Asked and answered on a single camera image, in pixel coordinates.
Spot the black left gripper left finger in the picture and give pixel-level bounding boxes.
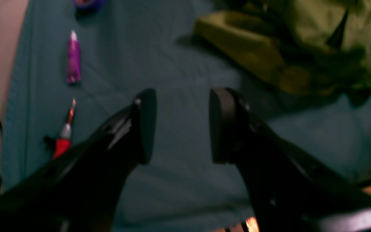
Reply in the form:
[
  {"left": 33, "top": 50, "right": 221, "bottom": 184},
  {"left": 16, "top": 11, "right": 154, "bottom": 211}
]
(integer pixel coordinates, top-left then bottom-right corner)
[{"left": 0, "top": 89, "right": 157, "bottom": 232}]

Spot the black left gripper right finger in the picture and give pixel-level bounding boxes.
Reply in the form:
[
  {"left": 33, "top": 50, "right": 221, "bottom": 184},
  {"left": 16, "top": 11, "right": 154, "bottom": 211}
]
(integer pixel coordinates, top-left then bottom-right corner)
[{"left": 209, "top": 88, "right": 371, "bottom": 232}]

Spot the red handled screwdriver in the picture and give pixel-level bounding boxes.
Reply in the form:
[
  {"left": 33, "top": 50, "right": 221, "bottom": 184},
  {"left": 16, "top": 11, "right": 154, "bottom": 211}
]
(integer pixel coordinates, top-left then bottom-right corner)
[{"left": 52, "top": 98, "right": 76, "bottom": 160}]

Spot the blue table cloth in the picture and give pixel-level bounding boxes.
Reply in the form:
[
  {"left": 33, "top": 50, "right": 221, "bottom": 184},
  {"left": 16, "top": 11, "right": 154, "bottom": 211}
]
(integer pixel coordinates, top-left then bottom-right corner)
[{"left": 2, "top": 0, "right": 371, "bottom": 232}]

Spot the olive green t-shirt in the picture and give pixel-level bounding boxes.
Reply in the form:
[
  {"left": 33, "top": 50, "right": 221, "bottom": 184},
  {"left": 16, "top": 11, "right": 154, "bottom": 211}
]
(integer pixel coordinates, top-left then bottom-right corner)
[{"left": 194, "top": 0, "right": 371, "bottom": 95}]

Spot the purple glue tube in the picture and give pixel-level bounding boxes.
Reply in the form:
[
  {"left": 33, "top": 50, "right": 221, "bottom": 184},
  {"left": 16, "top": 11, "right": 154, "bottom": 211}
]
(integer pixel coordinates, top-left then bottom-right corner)
[{"left": 66, "top": 30, "right": 81, "bottom": 85}]

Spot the purple tape roll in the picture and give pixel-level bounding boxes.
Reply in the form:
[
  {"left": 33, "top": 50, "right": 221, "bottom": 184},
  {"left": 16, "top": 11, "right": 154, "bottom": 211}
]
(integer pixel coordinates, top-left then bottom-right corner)
[{"left": 71, "top": 0, "right": 105, "bottom": 11}]

